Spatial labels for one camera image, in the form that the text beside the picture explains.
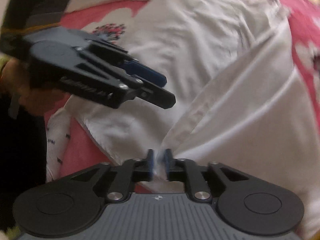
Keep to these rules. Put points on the person left hand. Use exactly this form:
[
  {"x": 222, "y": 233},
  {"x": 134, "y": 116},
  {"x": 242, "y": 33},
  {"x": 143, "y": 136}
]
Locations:
[{"x": 15, "y": 80}]

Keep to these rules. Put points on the white shirt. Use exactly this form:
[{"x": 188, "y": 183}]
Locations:
[{"x": 240, "y": 99}]

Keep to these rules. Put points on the red floral blanket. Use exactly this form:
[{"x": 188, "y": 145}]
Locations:
[{"x": 70, "y": 148}]

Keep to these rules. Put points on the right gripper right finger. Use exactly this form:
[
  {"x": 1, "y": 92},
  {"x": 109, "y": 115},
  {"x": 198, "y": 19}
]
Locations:
[{"x": 189, "y": 173}]

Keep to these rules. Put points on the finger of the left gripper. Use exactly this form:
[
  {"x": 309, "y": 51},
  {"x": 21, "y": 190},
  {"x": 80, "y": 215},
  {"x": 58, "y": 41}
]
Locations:
[
  {"x": 156, "y": 95},
  {"x": 145, "y": 70}
]

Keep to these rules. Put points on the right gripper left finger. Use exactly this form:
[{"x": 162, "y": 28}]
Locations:
[{"x": 125, "y": 176}]

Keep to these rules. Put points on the person black sleeve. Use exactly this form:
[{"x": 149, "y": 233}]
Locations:
[{"x": 23, "y": 156}]

